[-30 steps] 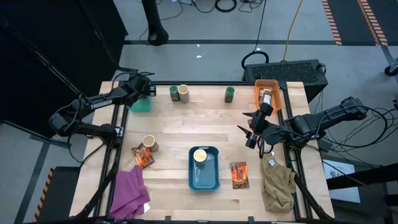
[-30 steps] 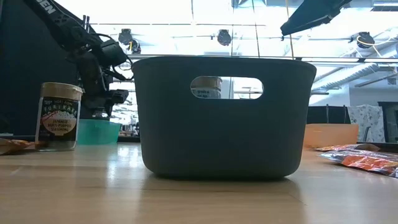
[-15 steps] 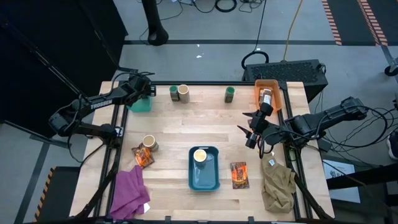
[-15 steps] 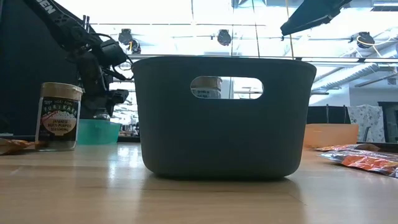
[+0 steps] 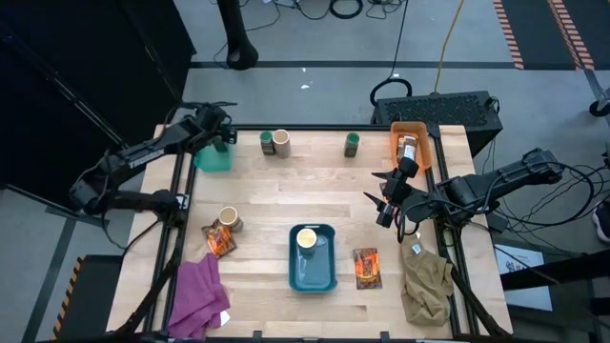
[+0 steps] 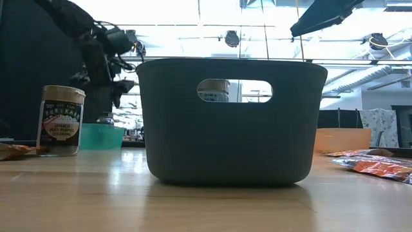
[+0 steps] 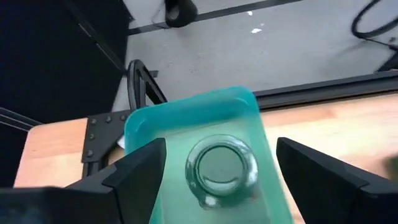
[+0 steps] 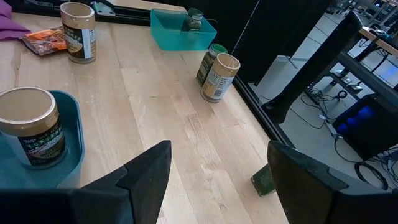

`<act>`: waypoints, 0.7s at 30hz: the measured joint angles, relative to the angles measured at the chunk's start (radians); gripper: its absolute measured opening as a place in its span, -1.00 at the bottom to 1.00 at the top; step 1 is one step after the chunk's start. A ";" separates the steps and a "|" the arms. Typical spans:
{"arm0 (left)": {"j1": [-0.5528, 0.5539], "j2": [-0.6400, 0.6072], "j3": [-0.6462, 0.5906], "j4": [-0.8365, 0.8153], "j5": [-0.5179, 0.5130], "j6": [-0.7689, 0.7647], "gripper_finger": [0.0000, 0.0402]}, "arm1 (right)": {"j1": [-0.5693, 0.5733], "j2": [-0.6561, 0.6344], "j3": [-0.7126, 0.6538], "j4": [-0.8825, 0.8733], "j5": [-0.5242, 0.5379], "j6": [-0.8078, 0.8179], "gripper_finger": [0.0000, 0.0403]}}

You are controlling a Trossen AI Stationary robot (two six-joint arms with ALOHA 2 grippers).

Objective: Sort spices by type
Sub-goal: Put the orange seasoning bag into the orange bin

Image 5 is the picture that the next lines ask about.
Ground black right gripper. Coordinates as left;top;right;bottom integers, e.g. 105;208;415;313
362;170;417;214

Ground furikake jar beige lid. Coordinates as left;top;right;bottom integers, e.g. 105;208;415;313
295;227;319;261
272;129;293;160
217;206;245;233

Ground aqua plastic bin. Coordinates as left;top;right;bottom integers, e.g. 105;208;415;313
193;140;234;173

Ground orange translucent plastic bin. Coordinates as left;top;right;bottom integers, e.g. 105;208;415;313
389;120;434;173

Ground black computer case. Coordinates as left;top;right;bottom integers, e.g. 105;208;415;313
370;90;504;156

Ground tan cloth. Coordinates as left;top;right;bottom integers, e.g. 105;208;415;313
398;229;455;328

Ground dark teal plastic bin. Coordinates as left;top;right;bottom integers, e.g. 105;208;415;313
288;223;338;293

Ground black folding partition screen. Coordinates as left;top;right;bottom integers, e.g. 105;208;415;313
0;0;196;213

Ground white paper sheet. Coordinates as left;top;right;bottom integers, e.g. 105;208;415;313
495;243;554;313

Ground purple cloth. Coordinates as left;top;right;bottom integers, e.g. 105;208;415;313
167;252;232;340

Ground black mat hazard stripes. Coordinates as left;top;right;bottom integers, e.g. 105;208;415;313
493;0;610;71
50;254;125;342

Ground person's shoe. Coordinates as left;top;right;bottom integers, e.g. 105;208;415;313
590;199;610;244

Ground black caster wheel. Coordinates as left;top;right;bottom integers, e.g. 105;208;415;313
588;98;610;118

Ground black aluminium table frame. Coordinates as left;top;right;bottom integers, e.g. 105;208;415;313
113;123;514;343

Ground black padded stand post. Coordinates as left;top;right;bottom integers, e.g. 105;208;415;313
216;0;259;71

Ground black looped floor cable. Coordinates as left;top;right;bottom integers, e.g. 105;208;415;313
370;0;414;109

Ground yellow floor cable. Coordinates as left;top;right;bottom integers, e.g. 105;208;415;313
432;0;466;94

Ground black coiled cable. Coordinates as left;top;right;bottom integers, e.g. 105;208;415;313
329;0;364;20

